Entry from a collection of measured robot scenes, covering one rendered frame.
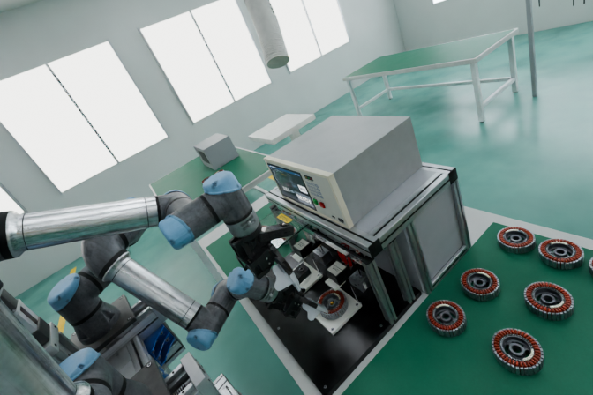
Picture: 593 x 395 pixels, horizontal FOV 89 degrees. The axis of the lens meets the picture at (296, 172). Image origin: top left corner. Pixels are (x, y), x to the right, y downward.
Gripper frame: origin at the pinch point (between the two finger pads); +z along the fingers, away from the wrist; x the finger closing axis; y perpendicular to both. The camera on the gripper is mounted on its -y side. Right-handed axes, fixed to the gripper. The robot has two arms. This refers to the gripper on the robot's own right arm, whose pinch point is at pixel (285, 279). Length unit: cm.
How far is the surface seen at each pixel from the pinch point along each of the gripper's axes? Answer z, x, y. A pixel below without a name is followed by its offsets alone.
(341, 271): 23.1, -7.3, -22.5
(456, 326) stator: 37, 28, -29
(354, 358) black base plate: 38.2, 6.2, -4.6
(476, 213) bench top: 40, 13, -85
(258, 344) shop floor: 115, -102, 3
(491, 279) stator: 37, 30, -51
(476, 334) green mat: 40, 32, -32
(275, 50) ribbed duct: -49, -104, -107
